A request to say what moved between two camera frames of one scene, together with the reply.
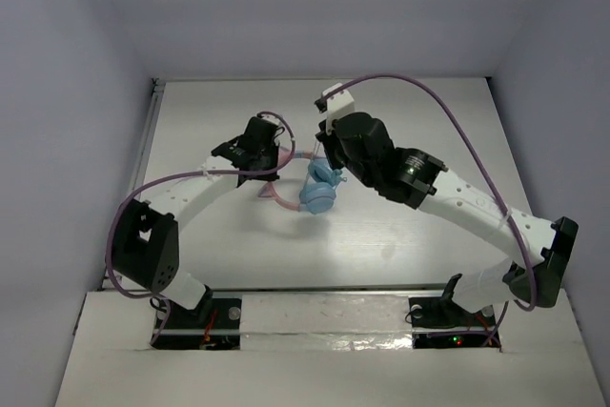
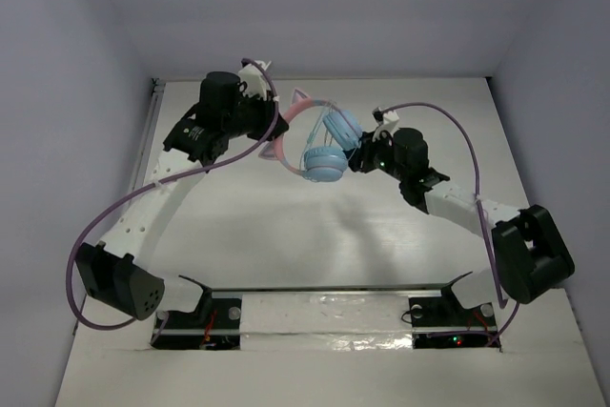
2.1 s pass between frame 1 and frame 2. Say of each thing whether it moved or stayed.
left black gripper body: moved
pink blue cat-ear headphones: moved
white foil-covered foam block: stayed
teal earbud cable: moved
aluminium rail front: stayed
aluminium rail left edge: stayed
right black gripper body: moved
